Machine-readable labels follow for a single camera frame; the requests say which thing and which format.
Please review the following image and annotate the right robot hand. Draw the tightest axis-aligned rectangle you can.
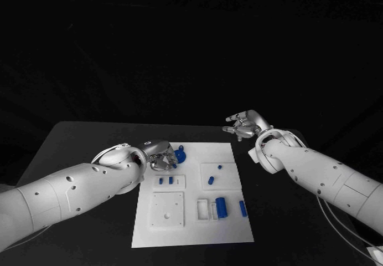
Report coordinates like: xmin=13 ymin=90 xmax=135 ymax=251
xmin=222 ymin=109 xmax=275 ymax=142

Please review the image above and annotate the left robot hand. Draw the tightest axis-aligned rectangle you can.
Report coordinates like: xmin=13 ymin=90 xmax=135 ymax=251
xmin=135 ymin=139 xmax=180 ymax=172

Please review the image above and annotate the long thin blue cylinder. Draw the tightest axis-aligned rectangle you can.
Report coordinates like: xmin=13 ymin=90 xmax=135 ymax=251
xmin=237 ymin=200 xmax=249 ymax=218

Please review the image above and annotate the white task board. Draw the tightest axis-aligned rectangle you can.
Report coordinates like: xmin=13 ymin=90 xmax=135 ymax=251
xmin=129 ymin=142 xmax=255 ymax=249

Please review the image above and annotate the blue gear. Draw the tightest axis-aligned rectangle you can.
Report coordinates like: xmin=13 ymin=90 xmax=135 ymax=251
xmin=174 ymin=145 xmax=188 ymax=163

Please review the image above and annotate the thick blue cylinder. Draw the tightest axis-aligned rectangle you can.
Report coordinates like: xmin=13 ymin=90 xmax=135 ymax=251
xmin=214 ymin=197 xmax=229 ymax=219

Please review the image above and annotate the white box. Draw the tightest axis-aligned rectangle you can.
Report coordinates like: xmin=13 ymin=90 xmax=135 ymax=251
xmin=366 ymin=245 xmax=383 ymax=260

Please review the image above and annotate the white cable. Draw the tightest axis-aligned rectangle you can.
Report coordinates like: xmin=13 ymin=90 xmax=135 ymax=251
xmin=91 ymin=143 xmax=132 ymax=165
xmin=315 ymin=195 xmax=383 ymax=265
xmin=0 ymin=224 xmax=53 ymax=253
xmin=321 ymin=198 xmax=383 ymax=249

